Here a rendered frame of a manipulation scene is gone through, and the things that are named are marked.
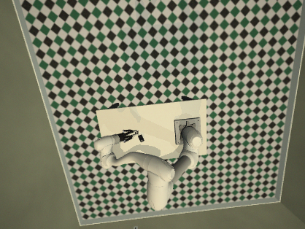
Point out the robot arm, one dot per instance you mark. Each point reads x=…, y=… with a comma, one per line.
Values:
x=161, y=174

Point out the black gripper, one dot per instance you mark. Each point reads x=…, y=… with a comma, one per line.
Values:
x=123, y=136

